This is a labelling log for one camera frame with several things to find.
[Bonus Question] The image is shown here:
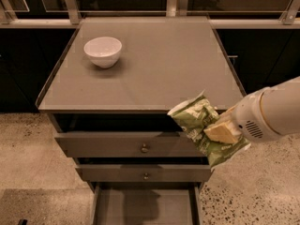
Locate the grey middle drawer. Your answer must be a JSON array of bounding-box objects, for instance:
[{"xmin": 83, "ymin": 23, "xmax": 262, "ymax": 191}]
[{"xmin": 76, "ymin": 164, "xmax": 212, "ymax": 182}]

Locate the grey drawer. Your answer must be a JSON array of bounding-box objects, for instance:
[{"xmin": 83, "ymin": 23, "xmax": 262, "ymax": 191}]
[
  {"xmin": 76, "ymin": 164, "xmax": 212, "ymax": 182},
  {"xmin": 54, "ymin": 131, "xmax": 203, "ymax": 158},
  {"xmin": 90, "ymin": 183, "xmax": 203, "ymax": 225}
]

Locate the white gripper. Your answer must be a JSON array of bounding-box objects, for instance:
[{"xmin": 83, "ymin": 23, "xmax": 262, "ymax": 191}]
[{"xmin": 204, "ymin": 87, "xmax": 282, "ymax": 143}]

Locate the metal window rail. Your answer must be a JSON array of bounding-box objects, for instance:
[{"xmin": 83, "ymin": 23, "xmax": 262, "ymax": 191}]
[{"xmin": 0, "ymin": 0, "xmax": 300, "ymax": 29}]

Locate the grey top drawer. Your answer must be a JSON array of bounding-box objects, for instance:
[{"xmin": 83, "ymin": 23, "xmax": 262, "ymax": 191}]
[{"xmin": 54, "ymin": 131, "xmax": 203, "ymax": 158}]

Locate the white ceramic bowl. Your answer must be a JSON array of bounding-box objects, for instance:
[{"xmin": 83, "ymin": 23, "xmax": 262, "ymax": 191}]
[{"xmin": 83, "ymin": 37, "xmax": 123, "ymax": 68}]

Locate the green jalapeno chip bag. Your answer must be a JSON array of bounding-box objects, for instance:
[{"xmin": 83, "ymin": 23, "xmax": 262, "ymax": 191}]
[{"xmin": 168, "ymin": 93, "xmax": 251, "ymax": 171}]

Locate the grey bottom drawer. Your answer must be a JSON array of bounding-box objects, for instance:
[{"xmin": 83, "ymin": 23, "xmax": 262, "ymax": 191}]
[{"xmin": 90, "ymin": 183, "xmax": 203, "ymax": 225}]

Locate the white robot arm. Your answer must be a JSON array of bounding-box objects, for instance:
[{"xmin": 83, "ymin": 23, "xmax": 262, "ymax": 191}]
[{"xmin": 204, "ymin": 77, "xmax": 300, "ymax": 143}]

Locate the grey drawer cabinet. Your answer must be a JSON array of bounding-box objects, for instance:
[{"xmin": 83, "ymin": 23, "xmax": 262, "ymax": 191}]
[{"xmin": 35, "ymin": 15, "xmax": 251, "ymax": 225}]

